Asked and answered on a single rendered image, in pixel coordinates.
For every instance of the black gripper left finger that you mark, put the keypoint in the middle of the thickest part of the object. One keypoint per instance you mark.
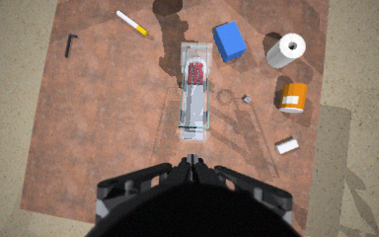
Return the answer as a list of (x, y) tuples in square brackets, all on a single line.
[(113, 191)]

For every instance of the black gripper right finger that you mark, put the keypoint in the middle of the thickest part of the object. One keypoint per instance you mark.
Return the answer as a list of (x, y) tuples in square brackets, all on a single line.
[(273, 197)]

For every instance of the white marker with yellow cap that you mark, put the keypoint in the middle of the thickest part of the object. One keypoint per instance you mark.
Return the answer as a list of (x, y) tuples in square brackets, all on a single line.
[(132, 23)]

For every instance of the orange pill bottle with white label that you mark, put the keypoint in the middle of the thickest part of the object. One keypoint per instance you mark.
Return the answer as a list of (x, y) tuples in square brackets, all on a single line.
[(293, 98)]

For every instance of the white hollow cylinder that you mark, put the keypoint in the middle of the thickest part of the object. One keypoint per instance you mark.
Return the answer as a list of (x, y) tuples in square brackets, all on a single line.
[(285, 50)]

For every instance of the blue block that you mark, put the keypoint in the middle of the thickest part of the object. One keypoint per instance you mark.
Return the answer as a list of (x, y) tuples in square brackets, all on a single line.
[(229, 41)]

